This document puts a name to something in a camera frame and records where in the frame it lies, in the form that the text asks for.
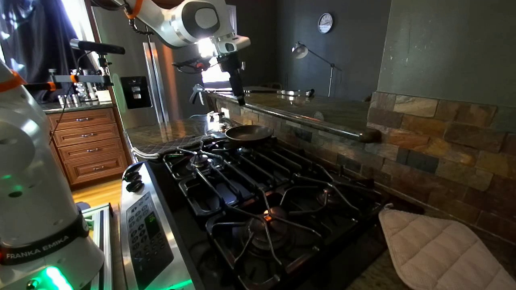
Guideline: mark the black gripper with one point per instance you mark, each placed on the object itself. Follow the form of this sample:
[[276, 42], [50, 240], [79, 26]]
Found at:
[[229, 65]]

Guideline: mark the black frying pan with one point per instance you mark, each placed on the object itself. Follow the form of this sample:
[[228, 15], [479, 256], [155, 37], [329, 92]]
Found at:
[[249, 132]]

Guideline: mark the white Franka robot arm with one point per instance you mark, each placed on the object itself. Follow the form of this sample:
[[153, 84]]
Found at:
[[37, 214]]

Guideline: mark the bright window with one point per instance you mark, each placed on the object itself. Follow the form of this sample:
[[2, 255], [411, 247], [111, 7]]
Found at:
[[207, 48]]

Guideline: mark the raised granite bar counter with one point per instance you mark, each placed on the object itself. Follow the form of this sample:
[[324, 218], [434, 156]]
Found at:
[[300, 110]]

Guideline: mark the black cast iron grate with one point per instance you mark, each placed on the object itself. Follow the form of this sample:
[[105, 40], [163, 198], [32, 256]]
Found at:
[[263, 192], [266, 214], [252, 155]]

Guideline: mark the silver desk lamp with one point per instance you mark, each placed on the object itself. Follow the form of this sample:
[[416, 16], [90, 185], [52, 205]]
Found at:
[[299, 50]]

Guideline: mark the stainless steel refrigerator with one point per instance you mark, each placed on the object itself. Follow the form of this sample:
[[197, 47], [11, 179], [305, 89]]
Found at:
[[158, 85]]

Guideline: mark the black stove knob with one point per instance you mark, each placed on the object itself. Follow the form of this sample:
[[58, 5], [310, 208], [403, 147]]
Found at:
[[136, 185], [132, 171]]

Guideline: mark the wooden drawer cabinet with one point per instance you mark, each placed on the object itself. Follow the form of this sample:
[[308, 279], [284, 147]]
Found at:
[[89, 145]]

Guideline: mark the metal stand with orange clamps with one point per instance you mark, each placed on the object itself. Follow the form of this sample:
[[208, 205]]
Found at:
[[74, 79]]

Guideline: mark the stainless black gas stove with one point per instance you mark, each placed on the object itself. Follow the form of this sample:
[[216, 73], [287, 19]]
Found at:
[[145, 242]]

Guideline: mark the dark curtain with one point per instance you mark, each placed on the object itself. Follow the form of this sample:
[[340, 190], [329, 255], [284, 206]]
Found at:
[[37, 37]]

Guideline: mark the white quilted pot holder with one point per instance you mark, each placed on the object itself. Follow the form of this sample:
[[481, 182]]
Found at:
[[440, 251]]

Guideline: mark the black wall panel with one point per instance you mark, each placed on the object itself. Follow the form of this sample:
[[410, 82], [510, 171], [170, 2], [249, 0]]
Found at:
[[134, 92]]

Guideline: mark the round silver wall clock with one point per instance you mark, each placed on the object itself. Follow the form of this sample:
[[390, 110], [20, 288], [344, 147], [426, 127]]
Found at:
[[324, 23]]

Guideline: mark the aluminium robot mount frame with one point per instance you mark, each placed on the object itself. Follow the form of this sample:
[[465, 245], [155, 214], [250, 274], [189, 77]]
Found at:
[[100, 242]]

